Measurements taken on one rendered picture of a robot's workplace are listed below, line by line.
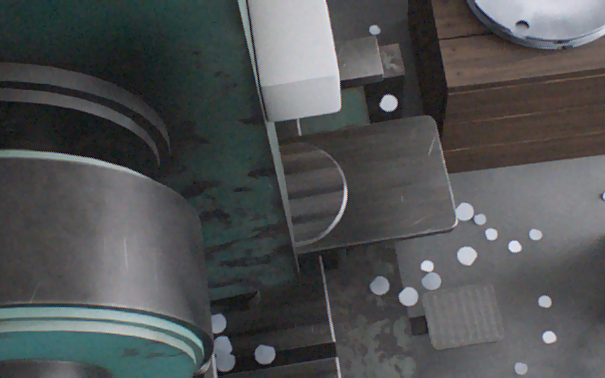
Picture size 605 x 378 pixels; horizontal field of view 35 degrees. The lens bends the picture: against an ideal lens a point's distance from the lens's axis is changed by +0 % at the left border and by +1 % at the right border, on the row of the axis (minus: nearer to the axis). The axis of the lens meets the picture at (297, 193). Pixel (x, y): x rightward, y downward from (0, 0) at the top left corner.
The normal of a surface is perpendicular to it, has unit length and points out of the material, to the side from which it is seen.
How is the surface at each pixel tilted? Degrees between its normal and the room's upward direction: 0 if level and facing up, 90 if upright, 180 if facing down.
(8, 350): 90
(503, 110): 90
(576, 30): 0
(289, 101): 90
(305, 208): 0
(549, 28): 0
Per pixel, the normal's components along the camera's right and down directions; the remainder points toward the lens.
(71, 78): 0.57, -0.40
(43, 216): 0.37, -0.43
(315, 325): -0.07, -0.40
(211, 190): 0.14, 0.90
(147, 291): 0.78, -0.35
